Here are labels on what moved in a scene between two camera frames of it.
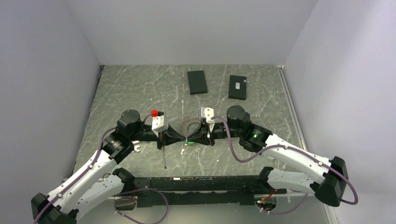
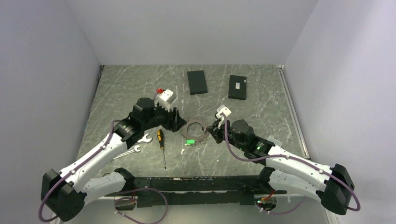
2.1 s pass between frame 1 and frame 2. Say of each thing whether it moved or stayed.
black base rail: stayed
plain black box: stayed
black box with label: stayed
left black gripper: moved
